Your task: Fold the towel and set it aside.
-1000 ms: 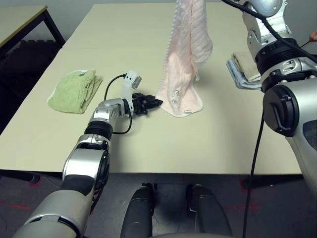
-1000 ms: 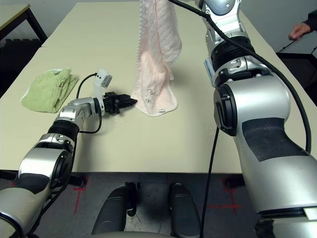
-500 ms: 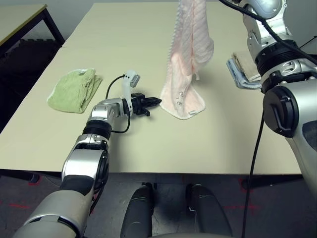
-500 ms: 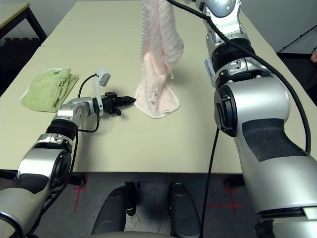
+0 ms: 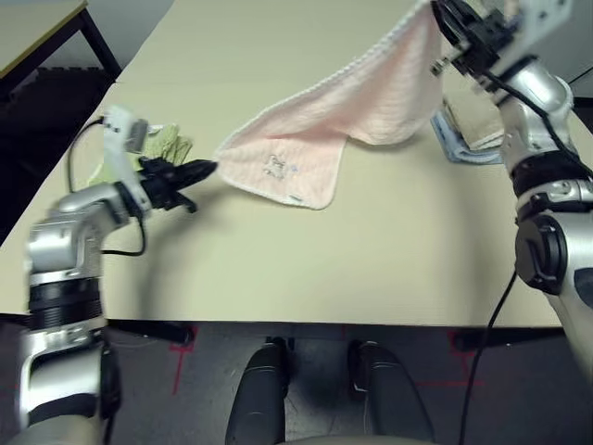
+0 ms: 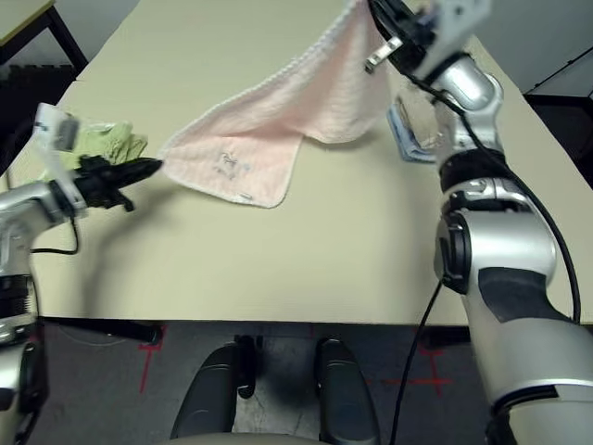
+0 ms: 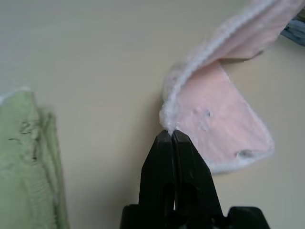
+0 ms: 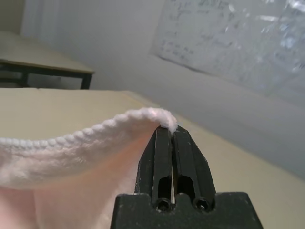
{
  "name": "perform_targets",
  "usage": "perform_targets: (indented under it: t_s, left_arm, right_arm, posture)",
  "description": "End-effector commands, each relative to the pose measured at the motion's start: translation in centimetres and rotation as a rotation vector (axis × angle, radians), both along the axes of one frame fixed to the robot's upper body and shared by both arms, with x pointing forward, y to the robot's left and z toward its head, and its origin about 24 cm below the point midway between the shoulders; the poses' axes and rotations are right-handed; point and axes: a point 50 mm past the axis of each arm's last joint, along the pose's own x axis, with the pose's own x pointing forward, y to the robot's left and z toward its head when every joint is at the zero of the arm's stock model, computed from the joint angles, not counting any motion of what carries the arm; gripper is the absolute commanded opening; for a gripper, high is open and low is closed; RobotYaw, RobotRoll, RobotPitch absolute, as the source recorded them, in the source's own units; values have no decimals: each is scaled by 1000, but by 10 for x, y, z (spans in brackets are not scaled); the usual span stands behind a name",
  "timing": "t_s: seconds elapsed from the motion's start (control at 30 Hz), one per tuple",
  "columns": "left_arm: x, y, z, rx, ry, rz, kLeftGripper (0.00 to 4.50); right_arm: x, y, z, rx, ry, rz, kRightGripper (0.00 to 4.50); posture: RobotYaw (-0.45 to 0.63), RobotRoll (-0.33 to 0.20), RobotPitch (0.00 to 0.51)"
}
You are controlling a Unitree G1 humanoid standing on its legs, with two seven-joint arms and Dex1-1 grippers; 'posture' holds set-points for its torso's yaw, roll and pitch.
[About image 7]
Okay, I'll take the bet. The pink fluffy towel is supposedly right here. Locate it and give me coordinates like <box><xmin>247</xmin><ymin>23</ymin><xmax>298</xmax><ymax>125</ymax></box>
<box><xmin>159</xmin><ymin>0</ymin><xmax>304</xmax><ymax>176</ymax></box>

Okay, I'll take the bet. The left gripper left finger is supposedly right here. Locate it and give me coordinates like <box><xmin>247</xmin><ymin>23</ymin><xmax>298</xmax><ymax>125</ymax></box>
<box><xmin>139</xmin><ymin>130</ymin><xmax>176</xmax><ymax>210</ymax></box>

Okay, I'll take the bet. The light blue folded towel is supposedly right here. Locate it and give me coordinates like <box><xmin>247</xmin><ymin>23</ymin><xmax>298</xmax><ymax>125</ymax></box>
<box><xmin>280</xmin><ymin>14</ymin><xmax>305</xmax><ymax>47</ymax></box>

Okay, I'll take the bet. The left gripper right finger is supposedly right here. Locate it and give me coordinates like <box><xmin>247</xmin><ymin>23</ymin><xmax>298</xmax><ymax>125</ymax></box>
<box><xmin>172</xmin><ymin>128</ymin><xmax>227</xmax><ymax>217</ymax></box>

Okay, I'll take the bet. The green folded towel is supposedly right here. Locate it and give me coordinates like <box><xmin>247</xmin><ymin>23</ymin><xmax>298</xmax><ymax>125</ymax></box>
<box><xmin>0</xmin><ymin>87</ymin><xmax>70</xmax><ymax>229</ymax></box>

